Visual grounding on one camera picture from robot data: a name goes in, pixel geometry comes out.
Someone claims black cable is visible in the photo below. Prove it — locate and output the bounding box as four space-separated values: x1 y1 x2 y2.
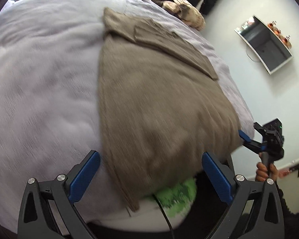
151 193 175 239

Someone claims brown knit sweater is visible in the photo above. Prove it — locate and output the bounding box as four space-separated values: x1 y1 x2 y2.
98 8 241 211

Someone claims wall mounted television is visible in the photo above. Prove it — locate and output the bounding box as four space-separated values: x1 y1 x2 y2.
235 15 293 74

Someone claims lavender bed blanket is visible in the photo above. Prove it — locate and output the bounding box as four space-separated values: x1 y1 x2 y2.
0 0 126 232

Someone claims red flower decoration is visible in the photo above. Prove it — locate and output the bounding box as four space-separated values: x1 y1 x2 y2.
267 21 292 49

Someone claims green white shirt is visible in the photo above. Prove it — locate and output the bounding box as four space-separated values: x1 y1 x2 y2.
130 178 197 230

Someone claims person right hand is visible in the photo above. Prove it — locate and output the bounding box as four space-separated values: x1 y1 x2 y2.
255 162 279 182

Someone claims cream striped fleece garment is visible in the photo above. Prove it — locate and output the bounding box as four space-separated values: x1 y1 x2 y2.
151 0 206 31

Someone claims textured lilac bedspread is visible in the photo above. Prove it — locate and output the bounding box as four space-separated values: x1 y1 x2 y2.
125 0 255 138

